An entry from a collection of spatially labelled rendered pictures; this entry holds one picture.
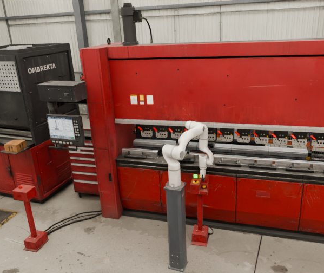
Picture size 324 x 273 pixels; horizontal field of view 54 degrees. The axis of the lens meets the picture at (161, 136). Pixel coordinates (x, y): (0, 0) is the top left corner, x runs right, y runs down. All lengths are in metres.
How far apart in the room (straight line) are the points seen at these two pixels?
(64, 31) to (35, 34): 1.09
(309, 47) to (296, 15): 4.00
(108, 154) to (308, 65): 2.52
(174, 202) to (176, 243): 0.49
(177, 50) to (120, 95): 0.92
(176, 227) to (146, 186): 1.03
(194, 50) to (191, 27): 4.33
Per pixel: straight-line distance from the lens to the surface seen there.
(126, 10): 3.95
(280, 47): 3.58
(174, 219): 3.36
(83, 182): 5.05
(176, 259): 3.66
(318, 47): 3.61
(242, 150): 4.18
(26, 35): 10.70
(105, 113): 3.97
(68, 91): 3.70
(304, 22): 7.59
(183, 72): 3.73
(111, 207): 4.54
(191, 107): 3.80
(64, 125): 3.84
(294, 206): 4.08
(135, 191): 4.37
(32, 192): 4.09
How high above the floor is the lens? 2.56
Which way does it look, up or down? 20 degrees down
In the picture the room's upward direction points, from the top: 3 degrees counter-clockwise
